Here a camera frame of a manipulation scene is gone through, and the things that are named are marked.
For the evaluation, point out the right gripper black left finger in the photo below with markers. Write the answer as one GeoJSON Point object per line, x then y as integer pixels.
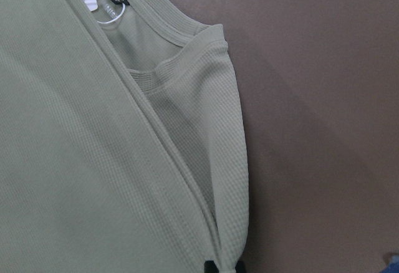
{"type": "Point", "coordinates": [210, 267]}

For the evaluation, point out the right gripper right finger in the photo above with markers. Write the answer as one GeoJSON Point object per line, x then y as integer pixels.
{"type": "Point", "coordinates": [240, 267]}

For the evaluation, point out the olive green long-sleeve shirt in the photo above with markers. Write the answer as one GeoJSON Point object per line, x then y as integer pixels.
{"type": "Point", "coordinates": [122, 145]}

